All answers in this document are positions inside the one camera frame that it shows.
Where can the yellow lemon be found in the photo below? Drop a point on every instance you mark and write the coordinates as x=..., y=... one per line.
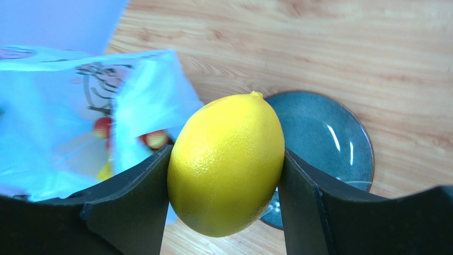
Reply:
x=225, y=165

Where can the black fruit plate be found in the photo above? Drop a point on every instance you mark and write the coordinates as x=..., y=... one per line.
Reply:
x=325, y=134

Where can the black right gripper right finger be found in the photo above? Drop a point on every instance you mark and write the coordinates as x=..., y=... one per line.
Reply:
x=322, y=215

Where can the red strawberry bunch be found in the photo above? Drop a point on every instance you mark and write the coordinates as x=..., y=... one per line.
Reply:
x=154, y=140

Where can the light blue printed plastic bag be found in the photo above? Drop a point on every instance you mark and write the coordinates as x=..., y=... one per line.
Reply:
x=50, y=99

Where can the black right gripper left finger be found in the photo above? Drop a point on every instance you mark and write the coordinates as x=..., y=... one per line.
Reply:
x=125, y=214

